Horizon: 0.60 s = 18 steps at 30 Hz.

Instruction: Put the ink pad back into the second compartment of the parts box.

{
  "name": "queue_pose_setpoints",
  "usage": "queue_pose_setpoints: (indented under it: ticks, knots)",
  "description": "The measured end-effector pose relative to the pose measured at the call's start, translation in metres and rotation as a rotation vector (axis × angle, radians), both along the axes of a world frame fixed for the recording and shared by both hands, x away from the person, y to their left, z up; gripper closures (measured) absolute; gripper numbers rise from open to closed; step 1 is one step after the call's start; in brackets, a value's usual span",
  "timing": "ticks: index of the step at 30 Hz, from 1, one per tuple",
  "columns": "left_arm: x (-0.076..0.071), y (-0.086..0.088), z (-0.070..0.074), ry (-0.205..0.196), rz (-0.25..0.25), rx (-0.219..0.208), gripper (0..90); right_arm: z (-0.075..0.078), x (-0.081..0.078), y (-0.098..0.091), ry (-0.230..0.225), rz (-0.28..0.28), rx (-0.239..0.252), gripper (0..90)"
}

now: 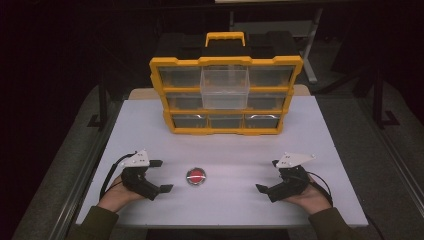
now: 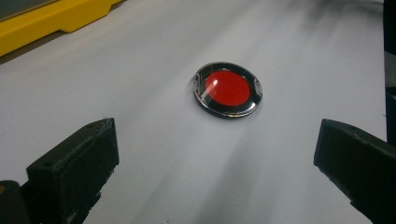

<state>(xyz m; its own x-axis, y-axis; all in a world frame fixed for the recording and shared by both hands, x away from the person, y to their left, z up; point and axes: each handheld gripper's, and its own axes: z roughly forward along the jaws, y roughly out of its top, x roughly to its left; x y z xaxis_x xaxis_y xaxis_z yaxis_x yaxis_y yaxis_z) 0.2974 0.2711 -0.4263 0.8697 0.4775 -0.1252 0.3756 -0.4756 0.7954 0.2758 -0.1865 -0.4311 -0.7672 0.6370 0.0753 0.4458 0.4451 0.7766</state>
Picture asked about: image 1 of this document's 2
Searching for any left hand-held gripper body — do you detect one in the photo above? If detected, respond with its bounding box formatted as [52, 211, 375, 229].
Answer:
[120, 149, 161, 201]

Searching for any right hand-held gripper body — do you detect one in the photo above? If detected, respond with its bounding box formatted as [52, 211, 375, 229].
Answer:
[266, 152, 317, 204]

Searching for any red round tin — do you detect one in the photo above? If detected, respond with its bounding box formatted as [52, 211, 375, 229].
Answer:
[185, 167, 207, 187]

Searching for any clear plastic drawer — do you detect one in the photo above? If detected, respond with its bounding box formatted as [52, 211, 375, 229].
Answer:
[199, 65, 251, 111]

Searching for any person's left hand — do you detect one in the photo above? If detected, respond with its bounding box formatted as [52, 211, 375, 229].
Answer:
[97, 174, 147, 214]

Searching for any person's right hand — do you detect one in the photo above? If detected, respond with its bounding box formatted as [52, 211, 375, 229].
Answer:
[283, 175, 333, 216]

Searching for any yellow black organizer cabinet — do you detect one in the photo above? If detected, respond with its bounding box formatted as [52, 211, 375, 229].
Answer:
[148, 31, 305, 136]

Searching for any dark metal stand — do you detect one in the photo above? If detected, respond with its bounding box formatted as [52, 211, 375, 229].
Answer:
[370, 64, 400, 130]

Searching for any black cable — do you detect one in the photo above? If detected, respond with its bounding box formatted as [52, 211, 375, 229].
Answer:
[99, 151, 138, 202]
[306, 171, 335, 208]

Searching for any aluminium rail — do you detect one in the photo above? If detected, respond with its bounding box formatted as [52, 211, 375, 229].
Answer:
[359, 99, 424, 209]
[54, 109, 118, 240]

